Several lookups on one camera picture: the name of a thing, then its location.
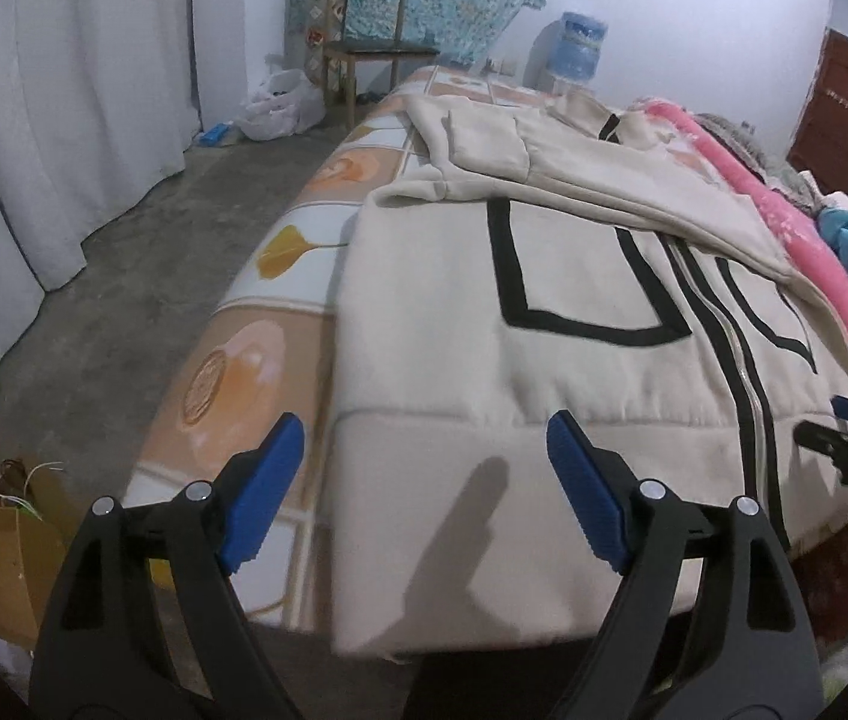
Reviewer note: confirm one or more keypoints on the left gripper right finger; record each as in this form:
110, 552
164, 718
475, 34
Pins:
749, 651

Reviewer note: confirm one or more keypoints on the white plastic bag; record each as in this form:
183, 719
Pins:
285, 104

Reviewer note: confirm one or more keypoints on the blue water dispenser bottle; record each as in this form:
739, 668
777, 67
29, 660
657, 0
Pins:
576, 53

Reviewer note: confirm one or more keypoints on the orange patterned bed sheet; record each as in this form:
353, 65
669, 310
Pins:
269, 348

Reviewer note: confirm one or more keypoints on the dark red wooden door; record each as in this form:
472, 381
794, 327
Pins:
821, 141

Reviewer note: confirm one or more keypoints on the white curtain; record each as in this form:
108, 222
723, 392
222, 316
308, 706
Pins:
96, 108

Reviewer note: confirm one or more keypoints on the pink floral fleece blanket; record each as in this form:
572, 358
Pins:
792, 228

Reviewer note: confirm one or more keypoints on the brown paper bag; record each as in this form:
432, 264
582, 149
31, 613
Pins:
38, 520

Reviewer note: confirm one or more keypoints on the blue object on floor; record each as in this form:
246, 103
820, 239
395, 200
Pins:
215, 136

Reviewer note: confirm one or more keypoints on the grey green fringed blanket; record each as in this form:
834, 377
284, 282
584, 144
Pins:
737, 140

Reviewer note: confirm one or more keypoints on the cream zip jacket black trim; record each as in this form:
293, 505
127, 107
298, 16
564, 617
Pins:
554, 258

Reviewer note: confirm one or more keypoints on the wooden chair dark seat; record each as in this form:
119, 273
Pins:
349, 48

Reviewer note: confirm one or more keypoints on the wall power socket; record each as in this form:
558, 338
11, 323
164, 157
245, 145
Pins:
503, 67

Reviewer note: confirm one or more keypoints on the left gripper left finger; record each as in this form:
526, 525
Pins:
101, 651

